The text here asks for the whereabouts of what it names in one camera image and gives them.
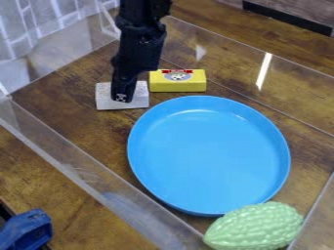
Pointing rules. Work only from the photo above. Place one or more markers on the green bumpy gourd toy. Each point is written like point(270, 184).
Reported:
point(258, 227)

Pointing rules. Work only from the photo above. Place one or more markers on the yellow rectangular box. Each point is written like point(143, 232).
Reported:
point(177, 80)

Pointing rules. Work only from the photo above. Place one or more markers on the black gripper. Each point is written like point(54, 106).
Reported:
point(142, 40)

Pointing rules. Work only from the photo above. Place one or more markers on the clear acrylic enclosure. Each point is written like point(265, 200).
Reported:
point(63, 161)

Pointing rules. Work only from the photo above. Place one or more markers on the blue round tray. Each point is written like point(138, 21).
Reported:
point(209, 155)

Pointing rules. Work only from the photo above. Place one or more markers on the white patterned cloth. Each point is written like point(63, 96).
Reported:
point(27, 20)

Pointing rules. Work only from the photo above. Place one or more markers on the white speckled foam block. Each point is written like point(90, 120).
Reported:
point(105, 103)

